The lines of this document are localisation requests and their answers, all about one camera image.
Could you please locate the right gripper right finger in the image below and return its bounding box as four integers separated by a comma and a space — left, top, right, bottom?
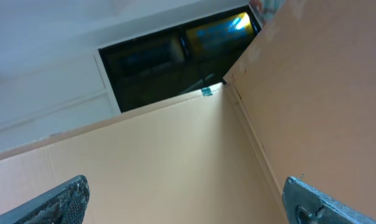
282, 177, 376, 224

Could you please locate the dark window opening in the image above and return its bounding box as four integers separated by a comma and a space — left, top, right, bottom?
99, 6, 262, 112

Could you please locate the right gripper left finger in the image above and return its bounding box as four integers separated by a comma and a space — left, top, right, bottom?
0, 175, 90, 224

